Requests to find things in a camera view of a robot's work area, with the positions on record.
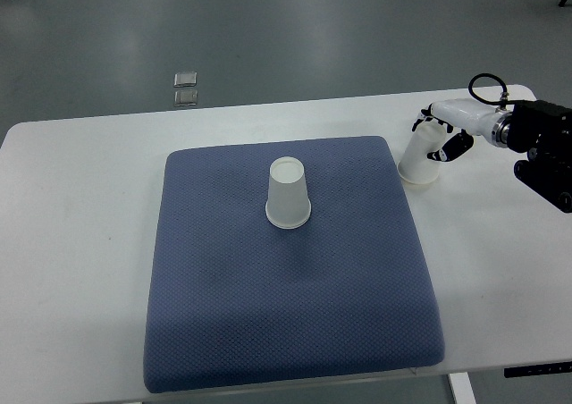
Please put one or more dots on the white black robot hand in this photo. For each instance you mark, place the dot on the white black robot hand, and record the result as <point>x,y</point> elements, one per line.
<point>472,118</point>

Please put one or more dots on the white paper cup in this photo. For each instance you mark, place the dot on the white paper cup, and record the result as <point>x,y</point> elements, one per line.
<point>414,166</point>
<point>288,205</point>

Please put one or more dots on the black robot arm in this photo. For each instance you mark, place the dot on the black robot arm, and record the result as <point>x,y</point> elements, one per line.
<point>541,130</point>

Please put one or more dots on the black desk control panel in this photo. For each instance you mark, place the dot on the black desk control panel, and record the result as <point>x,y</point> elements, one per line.
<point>536,370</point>

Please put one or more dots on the blue mesh cushion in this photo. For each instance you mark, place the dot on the blue mesh cushion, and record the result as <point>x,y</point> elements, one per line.
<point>236,300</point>

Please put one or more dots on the white table leg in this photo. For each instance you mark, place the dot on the white table leg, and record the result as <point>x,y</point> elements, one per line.
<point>461,388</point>

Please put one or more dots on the upper metal floor plate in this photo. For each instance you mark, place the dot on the upper metal floor plate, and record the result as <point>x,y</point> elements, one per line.
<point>185,79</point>

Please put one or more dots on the metal floor plate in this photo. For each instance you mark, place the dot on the metal floor plate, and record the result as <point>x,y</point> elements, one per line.
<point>185,79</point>
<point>185,97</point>

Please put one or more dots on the lower metal floor plate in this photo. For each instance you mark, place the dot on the lower metal floor plate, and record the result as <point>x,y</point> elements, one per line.
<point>185,97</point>

